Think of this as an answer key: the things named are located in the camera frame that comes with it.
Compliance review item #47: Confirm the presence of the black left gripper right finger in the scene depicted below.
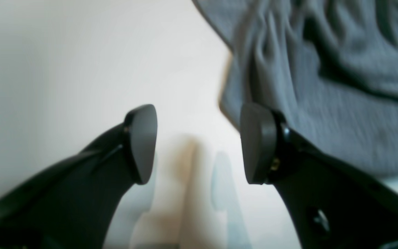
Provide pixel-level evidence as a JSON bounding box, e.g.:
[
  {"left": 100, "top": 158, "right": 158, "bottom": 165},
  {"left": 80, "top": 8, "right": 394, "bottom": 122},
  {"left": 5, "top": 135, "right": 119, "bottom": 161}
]
[{"left": 240, "top": 102, "right": 398, "bottom": 249}]

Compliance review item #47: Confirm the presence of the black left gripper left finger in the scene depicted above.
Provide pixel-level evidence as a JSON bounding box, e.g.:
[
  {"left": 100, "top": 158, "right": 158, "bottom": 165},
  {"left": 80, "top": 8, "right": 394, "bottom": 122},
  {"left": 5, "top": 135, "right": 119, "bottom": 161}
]
[{"left": 0, "top": 104, "right": 158, "bottom": 249}]

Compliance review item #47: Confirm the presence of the grey t-shirt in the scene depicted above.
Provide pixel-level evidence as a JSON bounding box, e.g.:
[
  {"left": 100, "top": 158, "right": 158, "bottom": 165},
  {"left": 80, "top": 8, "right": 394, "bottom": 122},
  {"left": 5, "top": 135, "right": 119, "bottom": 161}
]
[{"left": 193, "top": 0, "right": 398, "bottom": 176}]

